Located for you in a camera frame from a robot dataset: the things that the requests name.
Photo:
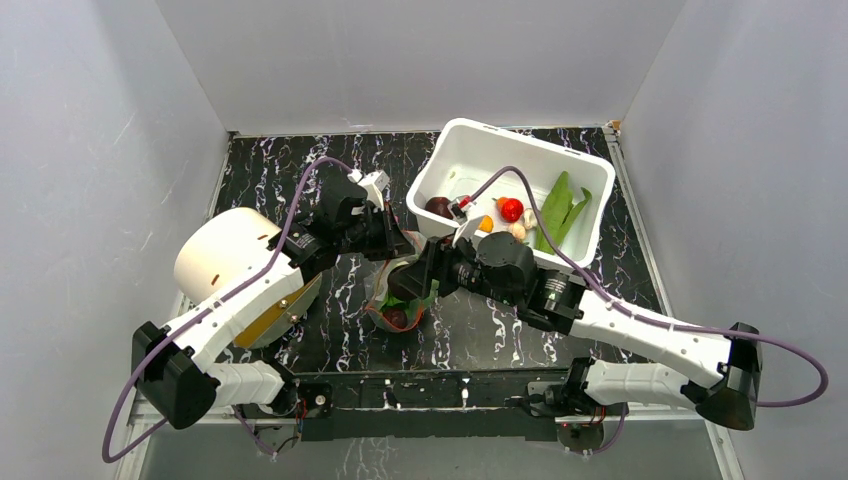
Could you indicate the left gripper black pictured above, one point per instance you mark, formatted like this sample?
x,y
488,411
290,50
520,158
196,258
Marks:
x,y
393,240

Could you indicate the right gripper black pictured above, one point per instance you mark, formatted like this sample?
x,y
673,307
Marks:
x,y
433,268

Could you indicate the green napa cabbage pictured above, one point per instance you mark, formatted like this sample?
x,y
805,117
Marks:
x,y
412,307

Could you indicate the clear zip top bag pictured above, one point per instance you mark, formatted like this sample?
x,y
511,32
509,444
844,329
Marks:
x,y
377,286

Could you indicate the dark purple fruit back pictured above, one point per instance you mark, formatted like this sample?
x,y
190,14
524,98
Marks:
x,y
395,317

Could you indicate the dark purple fruit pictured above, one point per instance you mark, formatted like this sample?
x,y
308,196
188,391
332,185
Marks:
x,y
440,206
395,317

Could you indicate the white plastic bin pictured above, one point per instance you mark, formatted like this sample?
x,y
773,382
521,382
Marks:
x,y
467,153

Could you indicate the red tomato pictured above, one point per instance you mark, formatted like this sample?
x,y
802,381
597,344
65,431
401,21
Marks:
x,y
510,209

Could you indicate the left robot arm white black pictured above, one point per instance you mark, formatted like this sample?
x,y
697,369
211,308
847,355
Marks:
x,y
250,281

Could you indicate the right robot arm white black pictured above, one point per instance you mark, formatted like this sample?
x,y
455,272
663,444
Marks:
x,y
717,375

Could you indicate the dark purple fruit front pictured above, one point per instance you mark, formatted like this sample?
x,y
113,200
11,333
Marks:
x,y
440,206

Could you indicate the orange fruit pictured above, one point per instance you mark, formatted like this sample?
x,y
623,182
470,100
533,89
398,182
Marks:
x,y
487,225

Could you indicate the garlic bulb beige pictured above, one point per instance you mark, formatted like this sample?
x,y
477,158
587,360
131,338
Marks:
x,y
518,231

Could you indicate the beige mushroom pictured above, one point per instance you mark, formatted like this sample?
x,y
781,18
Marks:
x,y
529,219

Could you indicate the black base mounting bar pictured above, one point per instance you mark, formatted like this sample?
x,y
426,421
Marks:
x,y
533,404

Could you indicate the green leafy vegetable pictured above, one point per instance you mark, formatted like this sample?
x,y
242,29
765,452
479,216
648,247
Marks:
x,y
560,210

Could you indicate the white cylindrical drum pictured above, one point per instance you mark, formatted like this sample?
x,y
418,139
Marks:
x,y
226,246

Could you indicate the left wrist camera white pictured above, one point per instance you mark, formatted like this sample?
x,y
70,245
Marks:
x,y
373,183

